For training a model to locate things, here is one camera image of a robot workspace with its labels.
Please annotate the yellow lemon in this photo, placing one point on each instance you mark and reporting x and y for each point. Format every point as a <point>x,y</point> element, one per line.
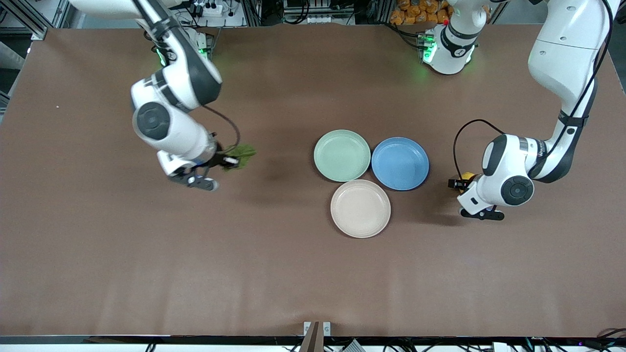
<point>468,176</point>

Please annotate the beige plate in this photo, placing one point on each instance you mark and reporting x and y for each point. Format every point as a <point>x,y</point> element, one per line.
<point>360,208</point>

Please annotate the aluminium frame profile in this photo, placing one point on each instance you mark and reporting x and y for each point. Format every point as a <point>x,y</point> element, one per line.
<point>34,19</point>

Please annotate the bag of orange fruit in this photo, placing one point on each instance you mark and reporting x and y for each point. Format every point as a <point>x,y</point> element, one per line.
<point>420,12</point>

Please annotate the blue plate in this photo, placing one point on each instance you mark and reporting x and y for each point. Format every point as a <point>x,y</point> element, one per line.
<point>400,164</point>

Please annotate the metal table edge bracket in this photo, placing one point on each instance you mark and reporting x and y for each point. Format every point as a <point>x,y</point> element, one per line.
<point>325,328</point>

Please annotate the white power strip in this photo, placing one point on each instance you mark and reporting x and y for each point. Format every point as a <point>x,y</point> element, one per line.
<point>209,9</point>

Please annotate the brown wooden slat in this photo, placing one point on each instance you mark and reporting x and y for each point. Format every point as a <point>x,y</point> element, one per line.
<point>311,340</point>

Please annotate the green lettuce leaf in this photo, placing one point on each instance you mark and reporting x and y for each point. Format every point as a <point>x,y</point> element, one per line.
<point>245,152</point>

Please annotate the pale green plate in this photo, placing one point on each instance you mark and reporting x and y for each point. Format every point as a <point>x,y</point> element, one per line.
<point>342,155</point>

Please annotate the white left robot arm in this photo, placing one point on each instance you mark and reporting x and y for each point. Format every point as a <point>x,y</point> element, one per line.
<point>562,58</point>

